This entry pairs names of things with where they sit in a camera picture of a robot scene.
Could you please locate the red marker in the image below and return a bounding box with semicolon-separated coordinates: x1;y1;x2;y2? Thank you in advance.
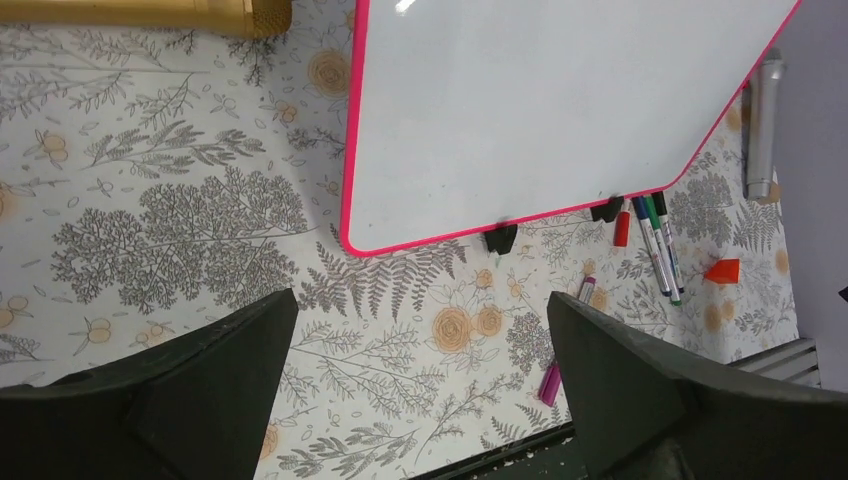
613;199;631;248

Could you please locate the silver microphone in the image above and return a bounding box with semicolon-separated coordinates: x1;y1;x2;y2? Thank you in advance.
745;47;786;201

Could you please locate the black whiteboard clip left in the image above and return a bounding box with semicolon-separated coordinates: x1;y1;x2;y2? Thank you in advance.
483;224;518;255

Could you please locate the purple marker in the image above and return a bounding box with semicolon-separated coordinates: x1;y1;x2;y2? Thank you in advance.
538;275;596;407

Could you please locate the pink framed whiteboard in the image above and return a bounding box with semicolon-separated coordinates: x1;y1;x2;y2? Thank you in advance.
340;1;798;257

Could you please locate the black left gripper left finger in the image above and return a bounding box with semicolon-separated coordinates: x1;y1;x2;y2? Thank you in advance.
1;289;299;479

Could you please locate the floral table mat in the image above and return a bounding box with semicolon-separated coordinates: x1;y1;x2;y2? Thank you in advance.
1;1;798;479

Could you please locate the black whiteboard clip right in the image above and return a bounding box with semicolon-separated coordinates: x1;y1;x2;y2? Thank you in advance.
590;196;625;223

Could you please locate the blue marker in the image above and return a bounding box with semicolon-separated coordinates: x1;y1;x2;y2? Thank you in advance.
631;196;671;297

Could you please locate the black marker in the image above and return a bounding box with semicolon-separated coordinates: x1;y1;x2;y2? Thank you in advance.
652;191;685;294

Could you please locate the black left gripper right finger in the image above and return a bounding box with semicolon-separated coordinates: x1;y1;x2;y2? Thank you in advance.
547;292;847;479

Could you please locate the orange wedge block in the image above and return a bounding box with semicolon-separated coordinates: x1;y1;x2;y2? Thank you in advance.
704;258;740;285

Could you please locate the black whiteboard clip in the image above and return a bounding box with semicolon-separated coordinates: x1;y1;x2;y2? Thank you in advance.
590;196;625;223
483;224;518;255

